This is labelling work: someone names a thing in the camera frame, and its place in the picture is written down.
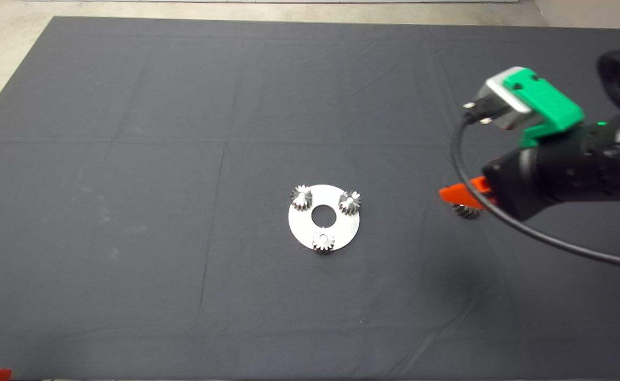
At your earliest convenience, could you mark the small steel gear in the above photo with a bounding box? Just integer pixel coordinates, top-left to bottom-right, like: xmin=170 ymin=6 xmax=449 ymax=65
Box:
xmin=291 ymin=185 xmax=314 ymax=211
xmin=338 ymin=190 xmax=362 ymax=216
xmin=312 ymin=232 xmax=335 ymax=253

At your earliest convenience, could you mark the round metal plate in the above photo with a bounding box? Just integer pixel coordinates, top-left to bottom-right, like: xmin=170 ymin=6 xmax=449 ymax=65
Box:
xmin=288 ymin=184 xmax=361 ymax=252

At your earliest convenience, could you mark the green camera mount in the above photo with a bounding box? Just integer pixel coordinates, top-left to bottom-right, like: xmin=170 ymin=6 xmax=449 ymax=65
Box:
xmin=502 ymin=66 xmax=586 ymax=149

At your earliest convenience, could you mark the small silver camera box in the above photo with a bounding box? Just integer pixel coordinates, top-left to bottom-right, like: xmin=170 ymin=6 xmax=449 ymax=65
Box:
xmin=474 ymin=74 xmax=533 ymax=132

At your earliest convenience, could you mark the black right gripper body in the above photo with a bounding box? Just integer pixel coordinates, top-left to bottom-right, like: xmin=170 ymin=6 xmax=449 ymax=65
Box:
xmin=481 ymin=126 xmax=597 ymax=222

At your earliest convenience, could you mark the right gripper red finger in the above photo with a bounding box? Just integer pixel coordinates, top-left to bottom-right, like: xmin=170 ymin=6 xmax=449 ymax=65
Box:
xmin=439 ymin=176 xmax=497 ymax=208

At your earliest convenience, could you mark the dark table cloth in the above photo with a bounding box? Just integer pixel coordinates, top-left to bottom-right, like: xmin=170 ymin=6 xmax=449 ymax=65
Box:
xmin=0 ymin=16 xmax=620 ymax=380

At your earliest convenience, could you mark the large steel gear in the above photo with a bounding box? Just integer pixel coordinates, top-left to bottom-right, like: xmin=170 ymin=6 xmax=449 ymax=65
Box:
xmin=450 ymin=203 xmax=484 ymax=220

